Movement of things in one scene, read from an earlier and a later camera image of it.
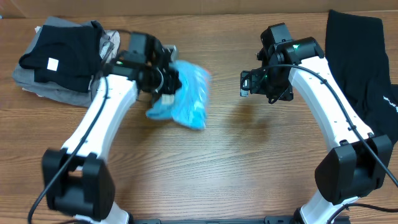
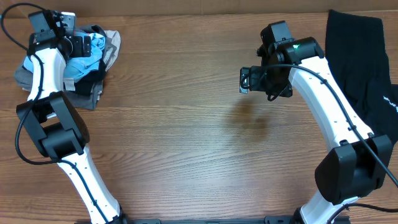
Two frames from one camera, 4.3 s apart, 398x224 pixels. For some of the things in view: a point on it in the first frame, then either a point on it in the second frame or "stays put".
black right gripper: x=253 y=83 stays put
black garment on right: x=355 y=51 stays put
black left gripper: x=173 y=83 -> x=78 y=51
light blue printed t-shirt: x=191 y=101 -> x=79 y=68
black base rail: x=267 y=219 stays put
